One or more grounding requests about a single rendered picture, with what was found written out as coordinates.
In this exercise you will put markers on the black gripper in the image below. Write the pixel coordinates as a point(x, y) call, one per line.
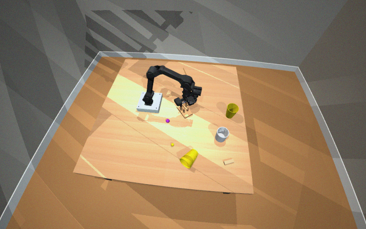
point(179, 101)

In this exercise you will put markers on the grey cylindrical cup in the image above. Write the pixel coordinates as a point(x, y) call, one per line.
point(221, 134)

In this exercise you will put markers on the yellow open cup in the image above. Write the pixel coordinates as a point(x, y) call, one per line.
point(188, 159)
point(232, 109)

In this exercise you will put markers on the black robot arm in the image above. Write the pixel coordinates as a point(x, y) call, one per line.
point(186, 82)

